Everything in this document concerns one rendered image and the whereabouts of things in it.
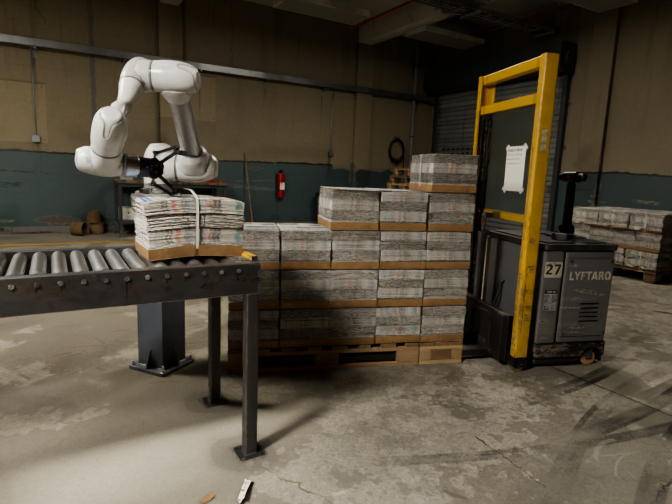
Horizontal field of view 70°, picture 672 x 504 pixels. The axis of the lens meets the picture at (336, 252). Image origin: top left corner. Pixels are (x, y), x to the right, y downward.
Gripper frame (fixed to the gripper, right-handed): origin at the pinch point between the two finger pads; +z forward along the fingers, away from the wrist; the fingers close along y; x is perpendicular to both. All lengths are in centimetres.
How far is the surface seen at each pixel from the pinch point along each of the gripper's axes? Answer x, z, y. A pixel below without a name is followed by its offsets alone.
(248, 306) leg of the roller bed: 28, 19, 48
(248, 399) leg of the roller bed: 28, 23, 86
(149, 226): 13.7, -17.0, 21.2
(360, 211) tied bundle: -31, 104, 10
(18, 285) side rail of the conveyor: 28, -56, 40
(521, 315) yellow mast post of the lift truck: 18, 195, 59
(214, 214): 13.3, 6.7, 14.9
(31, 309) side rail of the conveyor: 28, -52, 48
